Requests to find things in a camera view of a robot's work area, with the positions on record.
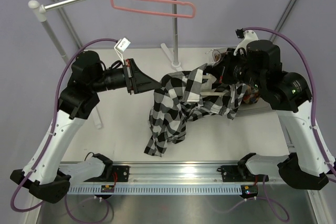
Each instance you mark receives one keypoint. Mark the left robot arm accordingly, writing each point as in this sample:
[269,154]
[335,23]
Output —
[42,176]

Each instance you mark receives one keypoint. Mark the black white checkered shirt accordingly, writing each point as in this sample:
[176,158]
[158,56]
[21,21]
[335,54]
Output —
[180,100]

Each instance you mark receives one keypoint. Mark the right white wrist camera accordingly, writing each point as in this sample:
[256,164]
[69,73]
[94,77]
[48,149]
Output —
[246,35]

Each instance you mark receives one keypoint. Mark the red orange plaid shirt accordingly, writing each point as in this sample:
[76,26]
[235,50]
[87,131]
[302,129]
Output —
[251,95]

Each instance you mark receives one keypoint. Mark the wooden hanger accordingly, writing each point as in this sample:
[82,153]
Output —
[212,87]

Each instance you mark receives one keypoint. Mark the grey plastic bin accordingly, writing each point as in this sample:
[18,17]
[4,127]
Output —
[252,109]

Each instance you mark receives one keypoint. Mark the pink hanger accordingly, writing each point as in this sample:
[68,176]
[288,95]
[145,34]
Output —
[164,8]

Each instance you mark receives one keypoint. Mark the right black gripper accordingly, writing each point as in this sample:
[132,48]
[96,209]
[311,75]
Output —
[222,71]

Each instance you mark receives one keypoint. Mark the silver white clothes rack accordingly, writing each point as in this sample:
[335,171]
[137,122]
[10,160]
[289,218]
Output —
[40,11]

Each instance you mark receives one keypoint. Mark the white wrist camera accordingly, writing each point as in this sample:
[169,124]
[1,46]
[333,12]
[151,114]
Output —
[246,35]
[120,47]

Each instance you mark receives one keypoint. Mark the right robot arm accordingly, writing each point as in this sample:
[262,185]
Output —
[258,65]

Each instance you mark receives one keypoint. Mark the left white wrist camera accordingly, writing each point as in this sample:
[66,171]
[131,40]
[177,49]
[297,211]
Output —
[120,47]

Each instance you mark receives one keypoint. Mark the white slotted cable duct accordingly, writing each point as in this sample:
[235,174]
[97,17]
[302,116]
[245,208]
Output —
[86,189]

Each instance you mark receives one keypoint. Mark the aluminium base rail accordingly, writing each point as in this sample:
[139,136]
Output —
[197,159]

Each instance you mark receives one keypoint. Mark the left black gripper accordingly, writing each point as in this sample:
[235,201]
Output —
[142,82]

